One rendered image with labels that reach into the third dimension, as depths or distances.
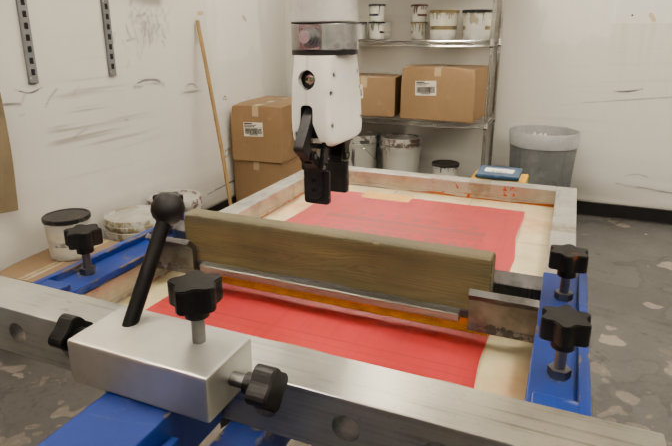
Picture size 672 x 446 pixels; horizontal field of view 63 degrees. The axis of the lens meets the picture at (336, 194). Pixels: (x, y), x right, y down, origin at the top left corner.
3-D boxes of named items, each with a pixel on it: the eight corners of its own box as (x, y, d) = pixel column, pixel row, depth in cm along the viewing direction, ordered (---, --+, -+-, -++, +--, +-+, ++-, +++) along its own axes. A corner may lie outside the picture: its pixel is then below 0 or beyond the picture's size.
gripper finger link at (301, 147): (296, 127, 57) (308, 169, 60) (324, 87, 62) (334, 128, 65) (286, 126, 57) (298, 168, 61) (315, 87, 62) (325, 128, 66)
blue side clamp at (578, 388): (538, 313, 72) (544, 264, 70) (580, 321, 70) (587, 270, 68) (515, 478, 45) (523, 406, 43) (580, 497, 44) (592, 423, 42)
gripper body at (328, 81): (337, 42, 56) (338, 150, 59) (372, 40, 65) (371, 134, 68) (272, 42, 59) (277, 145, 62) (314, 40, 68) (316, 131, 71)
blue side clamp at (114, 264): (189, 250, 93) (186, 211, 91) (214, 255, 91) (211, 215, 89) (33, 338, 66) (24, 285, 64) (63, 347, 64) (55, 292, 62)
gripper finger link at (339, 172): (346, 140, 66) (346, 193, 68) (356, 135, 69) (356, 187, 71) (322, 138, 68) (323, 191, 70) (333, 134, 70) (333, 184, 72)
